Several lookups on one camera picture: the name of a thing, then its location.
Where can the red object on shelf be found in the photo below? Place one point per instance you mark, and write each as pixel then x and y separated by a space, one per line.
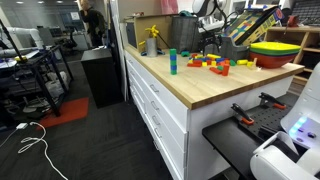
pixel 293 20

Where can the red wooden cube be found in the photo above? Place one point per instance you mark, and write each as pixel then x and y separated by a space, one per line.
pixel 189 64

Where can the brown cardboard box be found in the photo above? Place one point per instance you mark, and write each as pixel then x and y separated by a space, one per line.
pixel 165 33

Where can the metal cylinder cup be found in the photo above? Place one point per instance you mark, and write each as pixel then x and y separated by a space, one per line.
pixel 152 47

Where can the wooden shelf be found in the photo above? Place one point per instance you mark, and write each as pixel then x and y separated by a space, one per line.
pixel 293 30

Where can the blue wooden block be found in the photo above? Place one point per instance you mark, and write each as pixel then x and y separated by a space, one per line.
pixel 173 67
pixel 206 59
pixel 220 59
pixel 173 57

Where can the long yellow wooden block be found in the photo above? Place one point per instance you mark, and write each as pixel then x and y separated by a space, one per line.
pixel 213 56

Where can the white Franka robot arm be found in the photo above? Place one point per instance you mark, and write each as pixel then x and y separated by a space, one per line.
pixel 310 96

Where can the small yellow wooden block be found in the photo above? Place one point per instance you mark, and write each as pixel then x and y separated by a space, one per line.
pixel 250 64

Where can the small red wooden block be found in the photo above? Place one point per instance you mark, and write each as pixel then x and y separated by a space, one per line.
pixel 194 55

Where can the black clamp orange tip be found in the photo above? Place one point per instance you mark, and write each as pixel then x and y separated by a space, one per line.
pixel 270 99
pixel 241 115

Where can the black perforated plate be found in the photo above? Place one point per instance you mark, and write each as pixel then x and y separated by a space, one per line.
pixel 266 121

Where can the wooden blocks cardboard box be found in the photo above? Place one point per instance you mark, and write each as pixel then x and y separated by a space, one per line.
pixel 248 26

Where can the person in dark jacket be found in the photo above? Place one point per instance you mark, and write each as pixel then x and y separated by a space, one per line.
pixel 95 23

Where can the yellow wooden cylinder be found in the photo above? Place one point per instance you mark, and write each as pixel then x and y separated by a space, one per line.
pixel 242 62

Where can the yellow tool on stand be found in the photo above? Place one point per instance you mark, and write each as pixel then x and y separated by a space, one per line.
pixel 152 31

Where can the red floor mat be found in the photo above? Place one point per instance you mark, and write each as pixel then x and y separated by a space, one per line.
pixel 66 111

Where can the orange wooden block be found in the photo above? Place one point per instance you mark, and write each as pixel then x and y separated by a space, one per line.
pixel 227 61

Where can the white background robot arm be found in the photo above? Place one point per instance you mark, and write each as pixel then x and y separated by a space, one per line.
pixel 30 33

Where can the black metal table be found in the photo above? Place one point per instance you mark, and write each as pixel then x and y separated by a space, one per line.
pixel 40 61

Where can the yellow wooden cube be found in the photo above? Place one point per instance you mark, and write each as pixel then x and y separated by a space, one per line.
pixel 204 64
pixel 213 63

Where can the yellow plastic bowl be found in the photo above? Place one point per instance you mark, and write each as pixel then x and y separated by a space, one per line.
pixel 275 46

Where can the green wooden block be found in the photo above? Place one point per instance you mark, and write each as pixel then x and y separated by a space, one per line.
pixel 185 53
pixel 173 72
pixel 173 51
pixel 173 62

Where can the black cabinet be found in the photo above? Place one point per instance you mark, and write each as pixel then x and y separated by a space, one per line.
pixel 101 80

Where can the white drawer cabinet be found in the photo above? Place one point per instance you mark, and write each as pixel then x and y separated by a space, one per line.
pixel 173 133

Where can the red plastic bowl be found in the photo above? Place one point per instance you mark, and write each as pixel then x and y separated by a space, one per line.
pixel 271 61

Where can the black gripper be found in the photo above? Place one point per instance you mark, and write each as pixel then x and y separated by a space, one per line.
pixel 210 37

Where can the small white scrap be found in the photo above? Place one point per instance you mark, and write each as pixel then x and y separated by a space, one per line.
pixel 259 68

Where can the long red wooden block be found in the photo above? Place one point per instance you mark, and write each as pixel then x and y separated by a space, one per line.
pixel 215 70
pixel 226 70

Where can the grey plastic bin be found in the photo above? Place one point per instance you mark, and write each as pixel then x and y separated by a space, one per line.
pixel 238 50

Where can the dark grey fabric basket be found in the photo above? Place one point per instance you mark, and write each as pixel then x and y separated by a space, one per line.
pixel 185 33

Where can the natural wood block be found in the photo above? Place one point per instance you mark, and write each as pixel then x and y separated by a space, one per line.
pixel 255 62

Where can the green wooden cylinder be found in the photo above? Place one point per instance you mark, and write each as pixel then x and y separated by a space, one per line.
pixel 220 68
pixel 233 62

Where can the pink object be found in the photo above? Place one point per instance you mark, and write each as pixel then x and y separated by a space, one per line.
pixel 169 6

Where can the black ribbed object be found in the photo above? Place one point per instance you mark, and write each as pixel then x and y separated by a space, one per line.
pixel 308 11

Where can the teal object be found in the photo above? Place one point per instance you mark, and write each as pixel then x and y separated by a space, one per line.
pixel 185 14

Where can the white wall sign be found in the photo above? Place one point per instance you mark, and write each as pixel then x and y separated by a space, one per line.
pixel 75 15

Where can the red triangular wooden block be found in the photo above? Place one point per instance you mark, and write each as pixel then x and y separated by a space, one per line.
pixel 221 63

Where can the green plastic bowl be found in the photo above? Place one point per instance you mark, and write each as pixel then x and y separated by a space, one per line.
pixel 266 52

